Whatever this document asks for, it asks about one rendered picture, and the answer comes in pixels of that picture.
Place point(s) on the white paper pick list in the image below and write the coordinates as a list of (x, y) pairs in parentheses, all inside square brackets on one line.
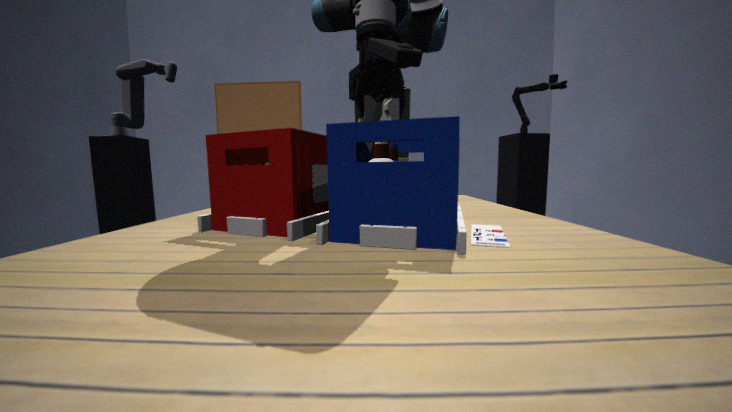
[(488, 235)]

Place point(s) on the red crate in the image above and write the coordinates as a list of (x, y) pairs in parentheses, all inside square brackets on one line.
[(294, 184)]

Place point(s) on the white bottle with grey label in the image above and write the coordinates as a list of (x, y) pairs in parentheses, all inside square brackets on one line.
[(381, 152)]

